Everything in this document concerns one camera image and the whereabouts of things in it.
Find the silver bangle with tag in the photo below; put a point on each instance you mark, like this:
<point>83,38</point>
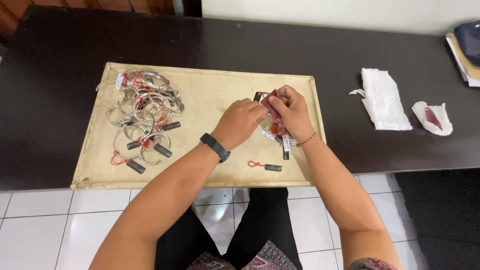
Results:
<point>262,98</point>

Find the person's left fingers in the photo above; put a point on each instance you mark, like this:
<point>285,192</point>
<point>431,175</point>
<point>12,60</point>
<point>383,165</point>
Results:
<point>252,107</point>

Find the white crumpled tissue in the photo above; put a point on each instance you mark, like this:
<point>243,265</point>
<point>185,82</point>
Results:
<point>382,99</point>

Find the patterned batik shirt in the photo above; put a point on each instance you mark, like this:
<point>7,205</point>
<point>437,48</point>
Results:
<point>247,260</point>

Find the person's right hand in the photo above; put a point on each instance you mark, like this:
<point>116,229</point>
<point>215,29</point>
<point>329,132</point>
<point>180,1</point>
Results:
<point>296,112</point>

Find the pile of silver tagged bangles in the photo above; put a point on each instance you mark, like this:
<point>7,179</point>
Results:
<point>144,108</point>

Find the stack of papers and cloth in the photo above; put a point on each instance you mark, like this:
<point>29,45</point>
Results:
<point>465,56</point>

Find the small pile of silver bangles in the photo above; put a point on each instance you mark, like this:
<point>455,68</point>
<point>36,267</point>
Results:
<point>277,135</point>

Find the person's left hand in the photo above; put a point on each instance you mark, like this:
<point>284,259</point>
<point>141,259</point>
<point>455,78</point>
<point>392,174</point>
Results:
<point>237,123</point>

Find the white tissue with red cloth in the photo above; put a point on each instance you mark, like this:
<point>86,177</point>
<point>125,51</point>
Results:
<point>433,118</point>

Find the person's black trousers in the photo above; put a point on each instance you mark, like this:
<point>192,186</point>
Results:
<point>232,232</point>

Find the cream rectangular tray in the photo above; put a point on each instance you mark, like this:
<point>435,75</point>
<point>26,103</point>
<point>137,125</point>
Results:
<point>210,97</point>

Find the black smartwatch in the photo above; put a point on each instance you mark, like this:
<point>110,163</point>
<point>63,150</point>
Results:
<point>215,146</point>

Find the maroon polishing cloth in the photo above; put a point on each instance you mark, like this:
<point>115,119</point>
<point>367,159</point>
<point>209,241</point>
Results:
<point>270,102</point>

